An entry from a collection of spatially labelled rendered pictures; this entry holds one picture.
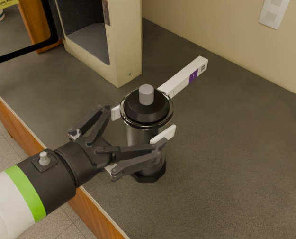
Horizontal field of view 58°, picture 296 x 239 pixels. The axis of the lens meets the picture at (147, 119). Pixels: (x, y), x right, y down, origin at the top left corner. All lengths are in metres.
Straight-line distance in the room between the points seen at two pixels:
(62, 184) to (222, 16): 0.83
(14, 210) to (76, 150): 0.12
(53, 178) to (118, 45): 0.51
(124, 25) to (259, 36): 0.46
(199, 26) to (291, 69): 0.38
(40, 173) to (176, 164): 0.39
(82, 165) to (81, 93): 0.50
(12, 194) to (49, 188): 0.05
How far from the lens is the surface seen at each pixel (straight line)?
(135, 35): 0.86
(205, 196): 0.68
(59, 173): 0.42
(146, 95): 0.49
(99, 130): 0.51
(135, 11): 0.83
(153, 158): 0.47
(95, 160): 0.47
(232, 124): 0.83
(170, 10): 1.21
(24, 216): 0.42
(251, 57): 1.06
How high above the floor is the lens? 1.54
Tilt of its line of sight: 48 degrees down
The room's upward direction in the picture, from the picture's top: straight up
